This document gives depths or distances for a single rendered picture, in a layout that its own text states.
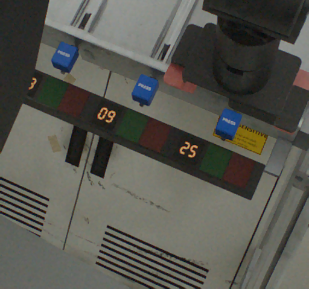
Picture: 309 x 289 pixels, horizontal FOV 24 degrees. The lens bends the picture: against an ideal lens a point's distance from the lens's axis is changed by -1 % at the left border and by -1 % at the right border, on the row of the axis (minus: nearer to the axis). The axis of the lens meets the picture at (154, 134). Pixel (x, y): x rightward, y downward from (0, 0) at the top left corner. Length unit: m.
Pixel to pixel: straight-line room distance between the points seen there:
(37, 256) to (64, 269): 0.03
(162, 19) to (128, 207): 0.54
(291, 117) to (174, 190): 0.65
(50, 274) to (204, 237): 0.67
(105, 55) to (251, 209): 0.51
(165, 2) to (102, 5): 0.08
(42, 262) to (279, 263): 0.37
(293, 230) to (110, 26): 0.35
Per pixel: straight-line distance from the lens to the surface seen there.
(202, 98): 0.91
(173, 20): 0.93
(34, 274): 0.74
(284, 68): 0.72
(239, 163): 0.88
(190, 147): 0.88
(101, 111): 0.90
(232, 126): 0.87
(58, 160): 1.40
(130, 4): 0.95
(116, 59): 0.91
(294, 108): 0.72
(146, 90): 0.88
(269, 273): 1.02
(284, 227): 0.96
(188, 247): 1.39
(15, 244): 0.76
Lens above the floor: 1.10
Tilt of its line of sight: 30 degrees down
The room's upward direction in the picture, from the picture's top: 18 degrees clockwise
